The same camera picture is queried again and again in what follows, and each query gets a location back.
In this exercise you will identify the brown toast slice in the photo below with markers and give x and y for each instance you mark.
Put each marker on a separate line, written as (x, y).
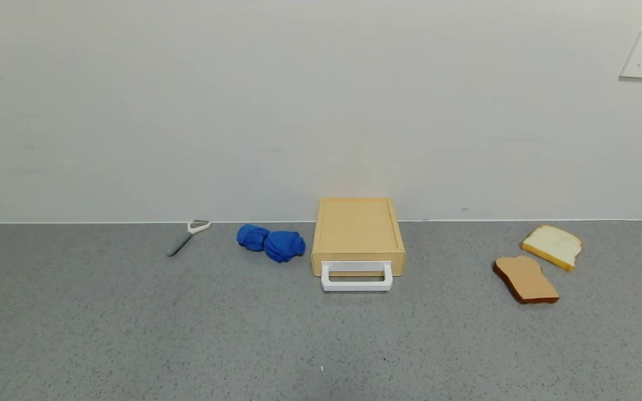
(527, 280)

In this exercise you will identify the white bread slice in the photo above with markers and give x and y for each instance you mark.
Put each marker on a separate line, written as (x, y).
(554, 245)

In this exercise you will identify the crumpled blue cloth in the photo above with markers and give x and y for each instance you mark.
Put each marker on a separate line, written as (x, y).
(282, 245)

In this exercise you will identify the yellow drawer cabinet housing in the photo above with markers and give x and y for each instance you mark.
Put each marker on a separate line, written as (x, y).
(357, 228)

